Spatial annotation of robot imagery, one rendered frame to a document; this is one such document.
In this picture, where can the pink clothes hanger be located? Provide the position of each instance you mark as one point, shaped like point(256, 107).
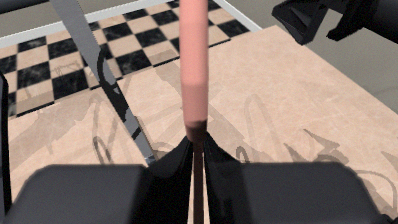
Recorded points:
point(194, 75)

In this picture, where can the black clothes hanger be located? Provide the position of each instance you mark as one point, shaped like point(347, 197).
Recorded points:
point(5, 183)

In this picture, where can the grey metal rack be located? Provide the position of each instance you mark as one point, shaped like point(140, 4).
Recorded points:
point(76, 24)

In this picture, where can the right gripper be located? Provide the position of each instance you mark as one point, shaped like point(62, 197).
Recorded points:
point(378, 16)

